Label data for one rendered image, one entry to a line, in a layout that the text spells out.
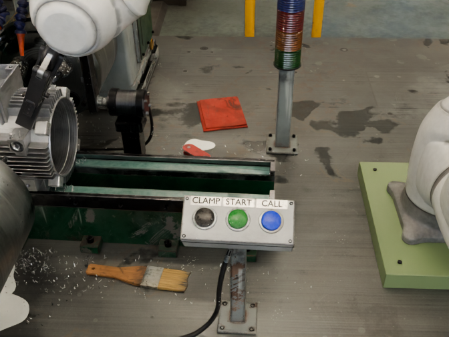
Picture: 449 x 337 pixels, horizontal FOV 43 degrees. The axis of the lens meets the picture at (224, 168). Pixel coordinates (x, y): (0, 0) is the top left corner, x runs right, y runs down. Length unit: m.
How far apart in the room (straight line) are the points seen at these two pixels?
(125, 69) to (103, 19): 0.87
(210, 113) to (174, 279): 0.59
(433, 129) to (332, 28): 2.99
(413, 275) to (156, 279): 0.49
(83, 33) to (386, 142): 1.00
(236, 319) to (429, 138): 0.48
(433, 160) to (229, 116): 0.65
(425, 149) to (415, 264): 0.22
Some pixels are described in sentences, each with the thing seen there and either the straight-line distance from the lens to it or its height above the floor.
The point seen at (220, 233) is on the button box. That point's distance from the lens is 0.85.
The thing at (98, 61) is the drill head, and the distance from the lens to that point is 1.31.
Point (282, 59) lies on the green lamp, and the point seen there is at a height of 1.05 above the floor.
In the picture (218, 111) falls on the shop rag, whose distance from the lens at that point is 1.57.
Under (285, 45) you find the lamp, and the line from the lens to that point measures 1.28.
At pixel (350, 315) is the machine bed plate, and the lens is 1.09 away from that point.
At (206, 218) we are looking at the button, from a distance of 0.85.
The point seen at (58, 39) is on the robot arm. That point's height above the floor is 1.37.
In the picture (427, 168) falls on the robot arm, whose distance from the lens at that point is 1.09.
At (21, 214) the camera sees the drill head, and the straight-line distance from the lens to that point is 0.94.
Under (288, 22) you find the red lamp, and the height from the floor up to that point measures 1.14.
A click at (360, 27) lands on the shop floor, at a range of 4.09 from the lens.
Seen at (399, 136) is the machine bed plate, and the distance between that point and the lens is 1.54.
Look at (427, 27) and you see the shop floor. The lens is 4.21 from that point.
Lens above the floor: 1.65
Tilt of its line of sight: 38 degrees down
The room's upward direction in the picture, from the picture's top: 1 degrees counter-clockwise
